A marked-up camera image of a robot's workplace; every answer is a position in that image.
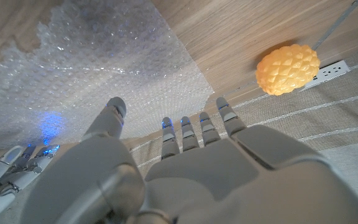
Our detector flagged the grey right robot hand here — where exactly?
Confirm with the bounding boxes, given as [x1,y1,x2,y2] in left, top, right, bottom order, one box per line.
[0,143,61,224]

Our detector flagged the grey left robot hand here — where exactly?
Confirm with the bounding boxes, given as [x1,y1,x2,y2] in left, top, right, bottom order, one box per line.
[20,96,358,224]

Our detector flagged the clear bubble wrap sheet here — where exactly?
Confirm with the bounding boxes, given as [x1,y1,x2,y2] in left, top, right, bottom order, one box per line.
[0,0,214,153]

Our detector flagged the orange textured ball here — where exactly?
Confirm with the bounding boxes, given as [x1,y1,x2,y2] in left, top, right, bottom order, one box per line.
[255,44,321,96]

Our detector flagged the beige striped curtain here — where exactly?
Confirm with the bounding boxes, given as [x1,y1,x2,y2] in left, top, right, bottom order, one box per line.
[129,43,358,218]

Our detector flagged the white power strip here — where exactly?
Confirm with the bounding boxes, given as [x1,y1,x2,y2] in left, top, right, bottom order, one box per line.
[300,60,351,91]

